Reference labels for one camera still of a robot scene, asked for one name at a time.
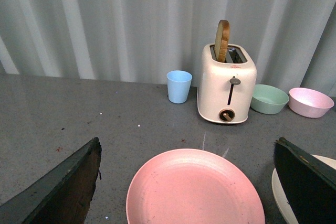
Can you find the pink plate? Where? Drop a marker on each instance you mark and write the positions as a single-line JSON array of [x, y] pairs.
[[192, 186]]

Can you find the toast bread slice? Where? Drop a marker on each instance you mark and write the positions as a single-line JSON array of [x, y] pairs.
[[221, 40]]

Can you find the green bowl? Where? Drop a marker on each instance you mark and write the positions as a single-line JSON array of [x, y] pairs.
[[268, 99]]

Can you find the cream white toaster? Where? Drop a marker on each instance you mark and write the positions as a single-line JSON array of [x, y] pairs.
[[225, 89]]

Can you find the pink bowl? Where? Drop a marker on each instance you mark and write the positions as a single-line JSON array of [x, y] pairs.
[[309, 103]]

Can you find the cream white plate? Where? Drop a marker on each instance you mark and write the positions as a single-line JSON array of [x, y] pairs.
[[281, 200]]

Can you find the light blue cup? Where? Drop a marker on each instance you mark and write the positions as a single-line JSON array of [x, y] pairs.
[[178, 85]]

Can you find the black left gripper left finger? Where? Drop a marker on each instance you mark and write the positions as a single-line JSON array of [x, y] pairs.
[[63, 195]]

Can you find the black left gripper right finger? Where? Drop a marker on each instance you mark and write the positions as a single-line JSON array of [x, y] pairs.
[[308, 183]]

